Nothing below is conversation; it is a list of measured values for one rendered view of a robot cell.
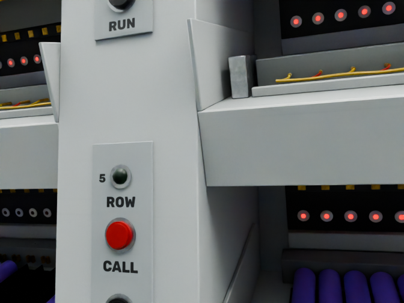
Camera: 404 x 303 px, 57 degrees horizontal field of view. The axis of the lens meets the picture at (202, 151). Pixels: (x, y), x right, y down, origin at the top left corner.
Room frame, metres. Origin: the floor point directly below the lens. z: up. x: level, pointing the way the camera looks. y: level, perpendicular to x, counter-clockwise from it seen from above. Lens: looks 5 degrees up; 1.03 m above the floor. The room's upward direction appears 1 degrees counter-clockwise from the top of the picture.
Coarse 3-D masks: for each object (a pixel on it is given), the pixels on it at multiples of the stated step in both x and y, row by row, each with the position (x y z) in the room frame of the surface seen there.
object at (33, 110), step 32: (0, 32) 0.45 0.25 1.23; (32, 32) 0.44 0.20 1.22; (0, 64) 0.47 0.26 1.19; (32, 64) 0.45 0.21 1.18; (0, 96) 0.34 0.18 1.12; (32, 96) 0.33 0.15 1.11; (0, 128) 0.25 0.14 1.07; (32, 128) 0.24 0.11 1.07; (0, 160) 0.26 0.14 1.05; (32, 160) 0.25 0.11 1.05
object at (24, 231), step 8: (0, 224) 0.47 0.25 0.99; (8, 224) 0.46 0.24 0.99; (16, 224) 0.46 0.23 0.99; (24, 224) 0.46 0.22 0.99; (32, 224) 0.45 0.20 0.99; (40, 224) 0.45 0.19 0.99; (48, 224) 0.45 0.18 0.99; (56, 224) 0.44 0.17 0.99; (0, 232) 0.47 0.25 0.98; (8, 232) 0.46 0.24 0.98; (16, 232) 0.46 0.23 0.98; (24, 232) 0.46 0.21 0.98; (32, 232) 0.45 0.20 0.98; (40, 232) 0.45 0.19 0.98; (48, 232) 0.44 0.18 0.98; (56, 232) 0.44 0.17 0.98
